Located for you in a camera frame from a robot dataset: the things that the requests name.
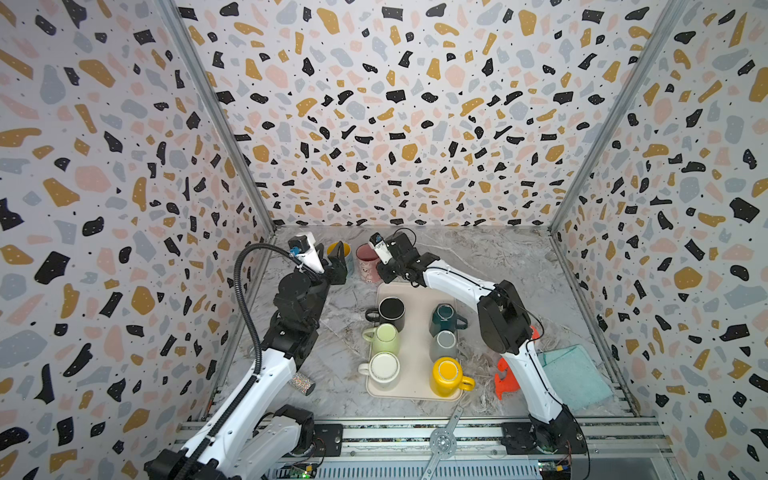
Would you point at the glittery silver cylinder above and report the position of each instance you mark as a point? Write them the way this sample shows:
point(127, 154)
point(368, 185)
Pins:
point(302, 384)

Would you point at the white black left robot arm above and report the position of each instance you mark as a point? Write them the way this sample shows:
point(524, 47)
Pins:
point(244, 440)

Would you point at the aluminium corner post right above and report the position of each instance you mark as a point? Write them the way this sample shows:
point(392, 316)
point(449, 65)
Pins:
point(670, 15)

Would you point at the grey mug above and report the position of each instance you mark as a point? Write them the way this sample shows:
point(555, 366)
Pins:
point(444, 345)

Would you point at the aluminium corner post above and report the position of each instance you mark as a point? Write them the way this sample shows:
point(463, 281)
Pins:
point(169, 12)
point(670, 15)

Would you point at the white mug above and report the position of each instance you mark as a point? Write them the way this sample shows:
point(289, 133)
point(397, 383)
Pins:
point(383, 370)

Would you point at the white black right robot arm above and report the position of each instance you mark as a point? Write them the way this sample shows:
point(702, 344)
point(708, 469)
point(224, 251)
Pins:
point(505, 327)

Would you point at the beige tray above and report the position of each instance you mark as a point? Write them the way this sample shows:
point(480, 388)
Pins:
point(416, 366)

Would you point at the metal perforated bracket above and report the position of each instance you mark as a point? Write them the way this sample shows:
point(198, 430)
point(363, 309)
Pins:
point(443, 443)

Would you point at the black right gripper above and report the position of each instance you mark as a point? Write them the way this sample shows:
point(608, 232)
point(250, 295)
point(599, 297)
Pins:
point(395, 264)

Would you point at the light green mug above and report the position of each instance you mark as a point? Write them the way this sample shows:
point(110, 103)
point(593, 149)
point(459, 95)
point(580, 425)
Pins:
point(383, 338)

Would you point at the pink mug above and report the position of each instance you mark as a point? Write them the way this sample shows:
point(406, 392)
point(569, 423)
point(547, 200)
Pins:
point(367, 261)

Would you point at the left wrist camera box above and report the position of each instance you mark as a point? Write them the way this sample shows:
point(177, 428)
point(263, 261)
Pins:
point(303, 249)

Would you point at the black mug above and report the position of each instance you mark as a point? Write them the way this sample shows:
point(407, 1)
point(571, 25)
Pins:
point(390, 310)

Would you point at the dark green mug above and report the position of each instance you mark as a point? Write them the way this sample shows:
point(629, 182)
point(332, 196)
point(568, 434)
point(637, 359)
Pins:
point(445, 318)

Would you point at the blue patterned mug yellow inside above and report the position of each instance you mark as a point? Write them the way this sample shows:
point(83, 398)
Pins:
point(339, 254)

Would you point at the red shark plush toy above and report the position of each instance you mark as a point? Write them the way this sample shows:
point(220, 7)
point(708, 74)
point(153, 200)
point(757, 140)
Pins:
point(505, 378)

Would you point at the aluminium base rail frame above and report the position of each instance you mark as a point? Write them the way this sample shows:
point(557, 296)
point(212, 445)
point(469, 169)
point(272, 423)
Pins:
point(487, 448)

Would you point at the teal cloth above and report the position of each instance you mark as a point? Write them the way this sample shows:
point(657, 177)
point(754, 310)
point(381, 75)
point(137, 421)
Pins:
point(574, 377)

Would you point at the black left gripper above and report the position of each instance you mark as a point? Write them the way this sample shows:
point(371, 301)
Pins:
point(336, 268)

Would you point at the aluminium corner post left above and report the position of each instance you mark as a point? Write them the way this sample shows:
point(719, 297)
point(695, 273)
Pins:
point(169, 12)

